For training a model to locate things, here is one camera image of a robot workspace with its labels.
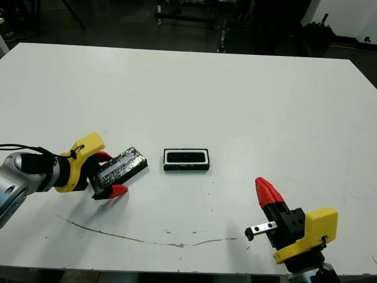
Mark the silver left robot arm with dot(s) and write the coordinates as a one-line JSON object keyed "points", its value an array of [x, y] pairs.
{"points": [[23, 177]]}

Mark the black box with white insert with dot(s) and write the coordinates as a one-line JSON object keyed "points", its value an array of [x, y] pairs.
{"points": [[185, 168]]}

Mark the metal post on casters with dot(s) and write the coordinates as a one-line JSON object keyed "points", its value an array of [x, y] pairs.
{"points": [[221, 38]]}

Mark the small black wall fitting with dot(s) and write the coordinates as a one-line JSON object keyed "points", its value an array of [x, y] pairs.
{"points": [[366, 38]]}

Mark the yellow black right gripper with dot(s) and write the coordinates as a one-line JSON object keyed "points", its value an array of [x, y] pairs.
{"points": [[294, 227]]}

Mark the white desk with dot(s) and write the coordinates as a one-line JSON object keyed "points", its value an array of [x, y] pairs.
{"points": [[3, 44]]}

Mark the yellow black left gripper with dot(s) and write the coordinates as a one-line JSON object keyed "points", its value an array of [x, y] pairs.
{"points": [[76, 168]]}

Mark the black slanted stand leg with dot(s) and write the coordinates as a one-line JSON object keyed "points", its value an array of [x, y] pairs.
{"points": [[73, 14]]}

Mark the black wheeled cart frame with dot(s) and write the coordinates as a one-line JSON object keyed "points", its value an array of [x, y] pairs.
{"points": [[182, 17]]}

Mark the seated person with grey shoes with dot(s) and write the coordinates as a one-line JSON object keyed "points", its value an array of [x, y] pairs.
{"points": [[14, 35]]}

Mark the black bushy plant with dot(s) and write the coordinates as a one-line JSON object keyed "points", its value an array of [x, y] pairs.
{"points": [[318, 32]]}

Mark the black phone-like camera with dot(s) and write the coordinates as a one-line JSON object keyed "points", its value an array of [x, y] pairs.
{"points": [[185, 157]]}

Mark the shiny black box lid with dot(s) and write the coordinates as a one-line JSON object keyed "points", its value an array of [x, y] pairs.
{"points": [[123, 166]]}

